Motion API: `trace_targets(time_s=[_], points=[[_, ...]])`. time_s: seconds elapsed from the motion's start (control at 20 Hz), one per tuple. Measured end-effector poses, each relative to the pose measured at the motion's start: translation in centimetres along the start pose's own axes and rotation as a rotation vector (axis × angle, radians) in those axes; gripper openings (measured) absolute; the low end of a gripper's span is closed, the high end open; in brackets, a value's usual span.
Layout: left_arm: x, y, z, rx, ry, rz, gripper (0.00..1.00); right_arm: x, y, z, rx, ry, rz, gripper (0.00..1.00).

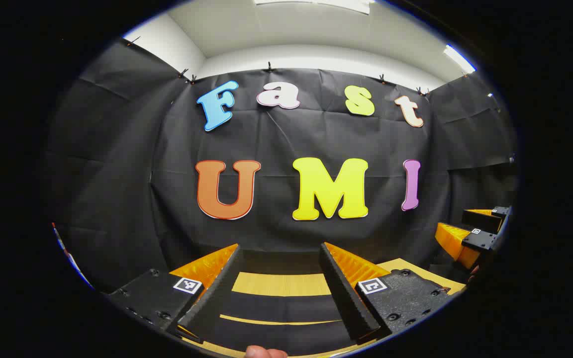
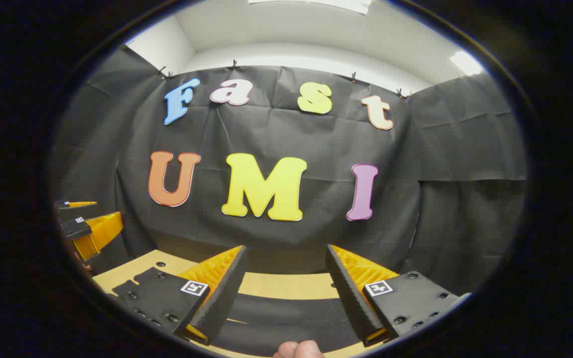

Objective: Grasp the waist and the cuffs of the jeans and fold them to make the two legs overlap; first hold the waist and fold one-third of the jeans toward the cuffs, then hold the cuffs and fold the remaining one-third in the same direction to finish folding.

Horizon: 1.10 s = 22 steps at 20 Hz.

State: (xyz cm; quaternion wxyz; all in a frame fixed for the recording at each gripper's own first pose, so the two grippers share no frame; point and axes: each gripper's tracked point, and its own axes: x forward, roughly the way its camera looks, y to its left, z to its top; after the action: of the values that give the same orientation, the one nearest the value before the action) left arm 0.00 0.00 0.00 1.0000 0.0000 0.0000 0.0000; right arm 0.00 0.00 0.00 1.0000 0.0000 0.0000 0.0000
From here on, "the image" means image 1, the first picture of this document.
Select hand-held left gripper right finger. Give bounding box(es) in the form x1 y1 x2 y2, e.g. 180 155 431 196
319 242 452 345

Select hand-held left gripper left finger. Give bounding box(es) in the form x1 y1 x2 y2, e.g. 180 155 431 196
106 243 245 345

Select black jeans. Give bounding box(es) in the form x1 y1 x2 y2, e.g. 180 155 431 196
206 291 363 357

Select long ceiling light strip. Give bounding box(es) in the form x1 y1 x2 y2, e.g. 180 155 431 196
442 44 477 75

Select row of black cloth clips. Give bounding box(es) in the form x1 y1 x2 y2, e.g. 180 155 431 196
126 35 432 98

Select rectangular ceiling light panel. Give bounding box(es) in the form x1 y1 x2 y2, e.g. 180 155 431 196
253 0 372 15

